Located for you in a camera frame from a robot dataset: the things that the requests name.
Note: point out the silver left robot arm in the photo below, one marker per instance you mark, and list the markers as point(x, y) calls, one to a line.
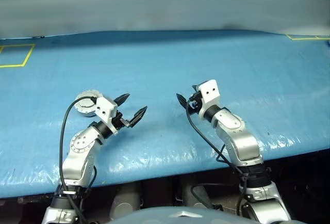
point(77, 162)

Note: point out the grey finned motor housing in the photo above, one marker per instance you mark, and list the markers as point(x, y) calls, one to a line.
point(86, 108)

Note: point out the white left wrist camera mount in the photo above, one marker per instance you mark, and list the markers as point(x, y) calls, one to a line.
point(104, 109)

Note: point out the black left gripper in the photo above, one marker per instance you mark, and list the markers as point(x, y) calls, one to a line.
point(121, 122)

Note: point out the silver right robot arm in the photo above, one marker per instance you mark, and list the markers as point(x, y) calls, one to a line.
point(242, 141)

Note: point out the blue plastic table cover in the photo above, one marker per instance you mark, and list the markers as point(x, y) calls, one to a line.
point(206, 66)

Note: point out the grey robot torso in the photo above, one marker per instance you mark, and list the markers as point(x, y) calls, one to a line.
point(167, 216)

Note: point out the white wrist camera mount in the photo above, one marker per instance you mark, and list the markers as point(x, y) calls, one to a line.
point(210, 92)
point(104, 109)

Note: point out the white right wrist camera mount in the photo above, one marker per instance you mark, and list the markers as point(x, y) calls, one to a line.
point(210, 92)

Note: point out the grey rounded shape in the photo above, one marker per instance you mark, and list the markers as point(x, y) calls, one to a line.
point(192, 195)
point(126, 200)

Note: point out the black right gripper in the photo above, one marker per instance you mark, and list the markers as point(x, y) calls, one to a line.
point(195, 104)

